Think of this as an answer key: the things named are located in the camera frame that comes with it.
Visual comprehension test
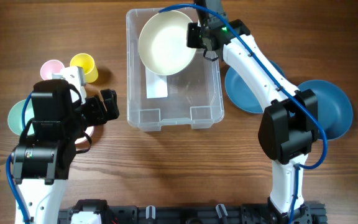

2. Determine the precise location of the cream bowl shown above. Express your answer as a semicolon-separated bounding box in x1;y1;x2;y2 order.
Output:
139;11;196;76

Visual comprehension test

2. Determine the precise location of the blue bowl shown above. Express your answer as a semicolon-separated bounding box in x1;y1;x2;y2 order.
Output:
298;80;354;141
224;58;287;114

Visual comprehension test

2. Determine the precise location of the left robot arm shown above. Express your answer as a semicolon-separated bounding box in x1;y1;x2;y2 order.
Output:
6;79;119;223

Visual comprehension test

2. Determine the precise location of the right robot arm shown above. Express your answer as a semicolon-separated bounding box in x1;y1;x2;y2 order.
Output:
187;1;322;221

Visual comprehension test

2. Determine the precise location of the white label in container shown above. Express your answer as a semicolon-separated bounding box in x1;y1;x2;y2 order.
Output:
145;68;168;98

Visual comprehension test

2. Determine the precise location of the clear plastic storage container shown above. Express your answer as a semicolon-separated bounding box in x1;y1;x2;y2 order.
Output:
126;8;224;132

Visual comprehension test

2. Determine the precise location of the pale pink bowl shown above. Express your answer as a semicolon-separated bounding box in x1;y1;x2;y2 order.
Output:
75;126;94;144

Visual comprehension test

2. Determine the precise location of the yellow cup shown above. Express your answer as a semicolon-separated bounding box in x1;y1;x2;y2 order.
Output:
70;53;99;83

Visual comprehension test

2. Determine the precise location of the pink cup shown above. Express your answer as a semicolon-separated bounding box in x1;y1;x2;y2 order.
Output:
40;59;65;80

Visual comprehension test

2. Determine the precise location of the green bowl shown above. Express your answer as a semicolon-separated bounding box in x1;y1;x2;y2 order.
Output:
7;100;34;135

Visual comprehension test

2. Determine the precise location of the left blue cable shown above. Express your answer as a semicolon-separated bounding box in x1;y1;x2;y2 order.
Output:
5;90;35;224

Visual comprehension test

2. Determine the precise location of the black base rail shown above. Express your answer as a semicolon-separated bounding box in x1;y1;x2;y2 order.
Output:
57;198;328;224

